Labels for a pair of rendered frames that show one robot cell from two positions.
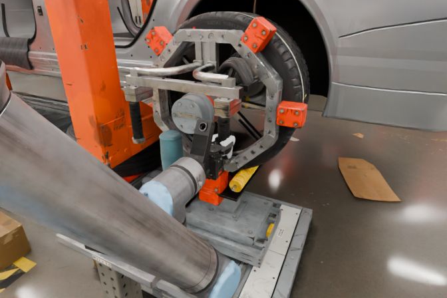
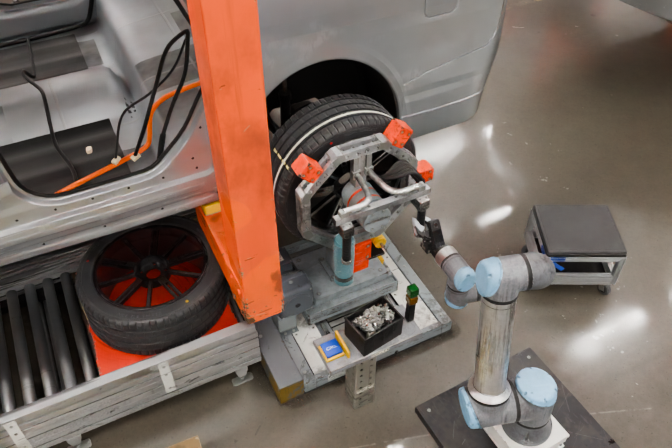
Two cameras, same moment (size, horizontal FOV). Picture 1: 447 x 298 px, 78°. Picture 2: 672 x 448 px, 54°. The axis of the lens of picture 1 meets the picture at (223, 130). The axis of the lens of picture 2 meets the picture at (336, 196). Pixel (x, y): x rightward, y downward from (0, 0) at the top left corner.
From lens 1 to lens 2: 236 cm
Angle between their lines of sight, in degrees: 47
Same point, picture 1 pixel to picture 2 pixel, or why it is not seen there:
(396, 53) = (442, 82)
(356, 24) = (416, 71)
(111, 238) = not seen: hidden behind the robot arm
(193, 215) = (327, 293)
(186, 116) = (377, 220)
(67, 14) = (263, 201)
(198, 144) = (437, 236)
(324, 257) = (410, 248)
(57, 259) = (240, 433)
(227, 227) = (363, 280)
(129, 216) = not seen: hidden behind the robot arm
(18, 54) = not seen: outside the picture
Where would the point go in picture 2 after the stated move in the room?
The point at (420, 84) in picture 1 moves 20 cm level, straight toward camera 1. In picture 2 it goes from (457, 96) to (475, 119)
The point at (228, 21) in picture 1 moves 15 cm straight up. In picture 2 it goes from (363, 128) to (364, 96)
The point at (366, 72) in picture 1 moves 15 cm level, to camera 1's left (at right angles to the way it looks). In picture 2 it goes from (424, 101) to (407, 116)
